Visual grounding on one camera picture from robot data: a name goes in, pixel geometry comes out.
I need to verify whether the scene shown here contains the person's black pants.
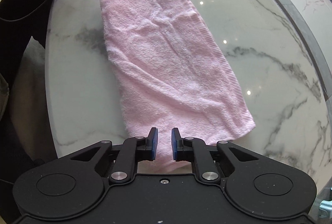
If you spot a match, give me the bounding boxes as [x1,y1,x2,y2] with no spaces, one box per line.
[0,0,56,188]

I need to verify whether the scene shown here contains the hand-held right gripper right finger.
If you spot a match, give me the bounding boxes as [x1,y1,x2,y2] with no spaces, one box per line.
[171,127,260,183]

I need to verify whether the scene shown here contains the beige seat cushion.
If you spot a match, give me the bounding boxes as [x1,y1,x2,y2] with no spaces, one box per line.
[8,37,59,163]

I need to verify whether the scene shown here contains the pink towel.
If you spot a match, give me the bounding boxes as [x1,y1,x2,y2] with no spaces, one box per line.
[99,0,257,173]

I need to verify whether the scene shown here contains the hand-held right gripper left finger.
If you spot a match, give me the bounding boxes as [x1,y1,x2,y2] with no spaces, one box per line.
[68,127,159,184]

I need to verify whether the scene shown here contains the light blue object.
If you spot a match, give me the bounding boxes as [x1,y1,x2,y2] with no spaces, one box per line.
[319,200,332,217]

